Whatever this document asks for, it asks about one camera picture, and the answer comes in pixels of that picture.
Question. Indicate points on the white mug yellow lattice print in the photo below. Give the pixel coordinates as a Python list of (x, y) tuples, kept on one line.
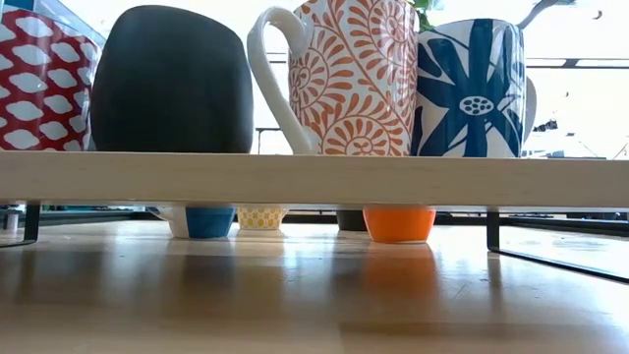
[(262, 217)]

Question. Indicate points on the white mug orange fern print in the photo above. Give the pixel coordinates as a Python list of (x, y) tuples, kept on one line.
[(359, 78)]

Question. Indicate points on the dark red mug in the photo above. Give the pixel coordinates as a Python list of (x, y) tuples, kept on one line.
[(172, 83)]

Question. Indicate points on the white mug blue flower print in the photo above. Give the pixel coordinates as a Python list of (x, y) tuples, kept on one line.
[(472, 74)]

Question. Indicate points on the wooden shelf riser black legs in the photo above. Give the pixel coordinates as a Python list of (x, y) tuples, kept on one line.
[(295, 177)]

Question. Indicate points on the green potted plant black pot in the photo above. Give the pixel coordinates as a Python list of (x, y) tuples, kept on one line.
[(351, 219)]

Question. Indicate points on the black framed background table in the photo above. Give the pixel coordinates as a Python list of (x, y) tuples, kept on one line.
[(268, 130)]

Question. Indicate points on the black table frame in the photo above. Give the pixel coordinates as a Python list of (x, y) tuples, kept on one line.
[(540, 221)]

